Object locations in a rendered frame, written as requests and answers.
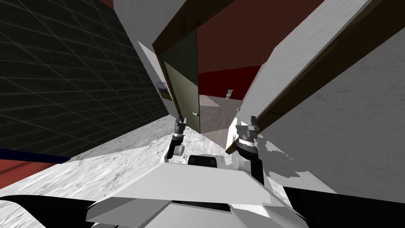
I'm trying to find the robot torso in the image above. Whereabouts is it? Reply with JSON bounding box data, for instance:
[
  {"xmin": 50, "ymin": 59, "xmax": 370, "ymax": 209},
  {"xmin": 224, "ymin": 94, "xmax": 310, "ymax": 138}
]
[{"xmin": 85, "ymin": 154, "xmax": 310, "ymax": 228}]

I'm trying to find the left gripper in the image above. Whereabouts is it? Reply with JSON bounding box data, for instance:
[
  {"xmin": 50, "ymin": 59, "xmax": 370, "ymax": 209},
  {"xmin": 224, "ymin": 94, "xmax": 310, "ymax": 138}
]
[{"xmin": 174, "ymin": 116, "xmax": 187, "ymax": 137}]

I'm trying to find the olive green door leaf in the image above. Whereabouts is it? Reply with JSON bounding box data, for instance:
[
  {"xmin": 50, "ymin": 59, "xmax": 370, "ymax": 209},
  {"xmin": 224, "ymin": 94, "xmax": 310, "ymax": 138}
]
[{"xmin": 161, "ymin": 29, "xmax": 201, "ymax": 134}]

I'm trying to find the framed picture on wall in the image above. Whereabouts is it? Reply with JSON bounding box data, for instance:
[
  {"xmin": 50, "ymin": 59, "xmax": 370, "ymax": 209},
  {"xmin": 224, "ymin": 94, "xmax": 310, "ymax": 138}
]
[{"xmin": 155, "ymin": 81, "xmax": 173, "ymax": 102}]

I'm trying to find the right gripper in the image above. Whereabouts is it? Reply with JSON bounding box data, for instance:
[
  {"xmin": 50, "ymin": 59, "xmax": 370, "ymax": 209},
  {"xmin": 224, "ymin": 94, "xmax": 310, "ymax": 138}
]
[{"xmin": 235, "ymin": 115, "xmax": 261, "ymax": 142}]

